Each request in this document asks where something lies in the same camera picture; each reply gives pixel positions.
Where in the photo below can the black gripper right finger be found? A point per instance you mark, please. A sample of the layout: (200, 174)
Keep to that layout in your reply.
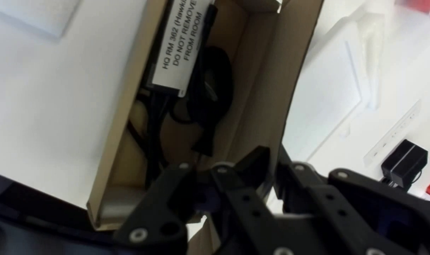
(365, 217)

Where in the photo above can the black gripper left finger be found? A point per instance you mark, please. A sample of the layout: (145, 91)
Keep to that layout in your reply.
(177, 207)

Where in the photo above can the brown cardboard box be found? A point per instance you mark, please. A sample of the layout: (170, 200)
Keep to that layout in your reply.
(258, 94)

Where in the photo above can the small black screen device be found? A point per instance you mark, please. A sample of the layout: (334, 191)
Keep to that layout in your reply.
(406, 163)

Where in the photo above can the black adapter with white label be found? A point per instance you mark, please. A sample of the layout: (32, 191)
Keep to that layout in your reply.
(177, 47)

